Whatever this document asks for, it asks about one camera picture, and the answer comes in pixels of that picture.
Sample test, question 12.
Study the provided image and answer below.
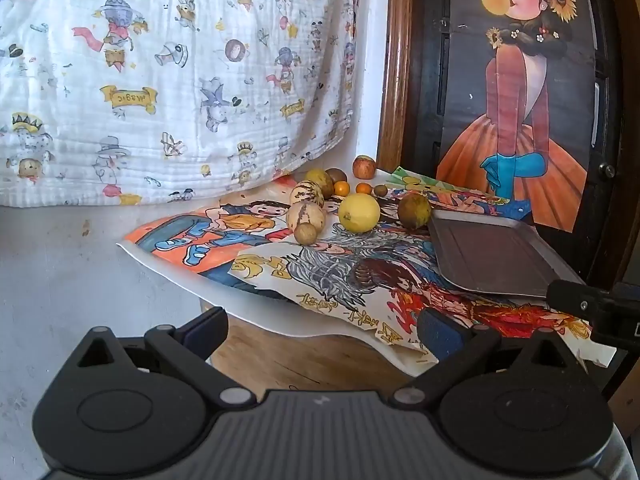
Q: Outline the brown-green mango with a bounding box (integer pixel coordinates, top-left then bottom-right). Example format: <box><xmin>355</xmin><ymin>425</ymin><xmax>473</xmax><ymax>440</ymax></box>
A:
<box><xmin>397</xmin><ymin>193</ymin><xmax>432</xmax><ymax>230</ymax></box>

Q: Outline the boldly striped pepino melon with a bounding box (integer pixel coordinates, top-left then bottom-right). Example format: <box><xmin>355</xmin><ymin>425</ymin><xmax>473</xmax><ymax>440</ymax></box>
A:
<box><xmin>290</xmin><ymin>180</ymin><xmax>325</xmax><ymax>208</ymax></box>

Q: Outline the yellow bear green drawing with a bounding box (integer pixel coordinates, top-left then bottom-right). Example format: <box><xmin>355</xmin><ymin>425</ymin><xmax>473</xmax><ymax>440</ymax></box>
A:
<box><xmin>389</xmin><ymin>165</ymin><xmax>532</xmax><ymax>221</ymax></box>

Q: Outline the wall poster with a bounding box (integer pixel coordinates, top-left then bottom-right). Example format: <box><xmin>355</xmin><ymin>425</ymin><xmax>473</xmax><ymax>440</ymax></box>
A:
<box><xmin>435</xmin><ymin>0</ymin><xmax>596</xmax><ymax>233</ymax></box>

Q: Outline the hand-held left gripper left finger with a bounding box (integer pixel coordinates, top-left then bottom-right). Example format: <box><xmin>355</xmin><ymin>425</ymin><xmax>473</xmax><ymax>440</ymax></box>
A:
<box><xmin>75</xmin><ymin>306</ymin><xmax>258</xmax><ymax>408</ymax></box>

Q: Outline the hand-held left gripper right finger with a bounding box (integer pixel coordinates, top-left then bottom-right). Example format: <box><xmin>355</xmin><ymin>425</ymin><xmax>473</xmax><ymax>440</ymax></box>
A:
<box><xmin>392</xmin><ymin>307</ymin><xmax>588</xmax><ymax>408</ymax></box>

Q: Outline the pale pepino melon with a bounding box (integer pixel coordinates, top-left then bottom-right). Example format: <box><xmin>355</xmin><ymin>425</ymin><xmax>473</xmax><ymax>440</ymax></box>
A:
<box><xmin>286</xmin><ymin>201</ymin><xmax>327</xmax><ymax>233</ymax></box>

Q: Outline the metal tray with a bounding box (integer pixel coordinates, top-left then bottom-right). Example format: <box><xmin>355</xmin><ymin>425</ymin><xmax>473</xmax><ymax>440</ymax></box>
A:
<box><xmin>427</xmin><ymin>208</ymin><xmax>583</xmax><ymax>298</ymax></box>

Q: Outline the grey-haired figure flame drawing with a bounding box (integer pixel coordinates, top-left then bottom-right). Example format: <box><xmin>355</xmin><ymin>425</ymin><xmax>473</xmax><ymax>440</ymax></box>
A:
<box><xmin>229</xmin><ymin>232</ymin><xmax>617</xmax><ymax>368</ymax></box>

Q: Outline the dark door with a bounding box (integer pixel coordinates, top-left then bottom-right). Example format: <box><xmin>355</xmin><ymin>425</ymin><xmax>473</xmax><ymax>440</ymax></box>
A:
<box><xmin>402</xmin><ymin>0</ymin><xmax>640</xmax><ymax>291</ymax></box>

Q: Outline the orange boys cartoon drawing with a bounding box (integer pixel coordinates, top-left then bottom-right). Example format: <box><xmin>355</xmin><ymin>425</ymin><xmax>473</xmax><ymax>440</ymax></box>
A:
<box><xmin>116</xmin><ymin>199</ymin><xmax>301</xmax><ymax>306</ymax></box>

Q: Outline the round yellow citrus fruit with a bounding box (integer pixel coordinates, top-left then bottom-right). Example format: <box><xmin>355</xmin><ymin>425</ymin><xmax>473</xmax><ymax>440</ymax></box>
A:
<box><xmin>338</xmin><ymin>193</ymin><xmax>381</xmax><ymax>234</ymax></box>

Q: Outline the brown wooden door frame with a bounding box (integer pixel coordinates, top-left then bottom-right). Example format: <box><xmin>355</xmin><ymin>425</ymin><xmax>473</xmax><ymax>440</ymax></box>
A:
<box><xmin>376</xmin><ymin>0</ymin><xmax>416</xmax><ymax>173</ymax></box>

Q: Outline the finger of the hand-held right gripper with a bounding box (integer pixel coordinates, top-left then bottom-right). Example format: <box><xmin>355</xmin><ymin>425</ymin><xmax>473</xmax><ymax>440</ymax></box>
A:
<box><xmin>546</xmin><ymin>280</ymin><xmax>618</xmax><ymax>328</ymax></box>

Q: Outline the white cartoon printed blanket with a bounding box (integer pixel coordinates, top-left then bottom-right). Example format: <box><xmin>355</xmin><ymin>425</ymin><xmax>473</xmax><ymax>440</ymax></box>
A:
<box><xmin>0</xmin><ymin>0</ymin><xmax>361</xmax><ymax>208</ymax></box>

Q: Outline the yellow-green mango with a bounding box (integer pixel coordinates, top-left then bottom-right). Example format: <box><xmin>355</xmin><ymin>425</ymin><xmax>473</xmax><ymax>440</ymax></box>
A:
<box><xmin>304</xmin><ymin>168</ymin><xmax>335</xmax><ymax>200</ymax></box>

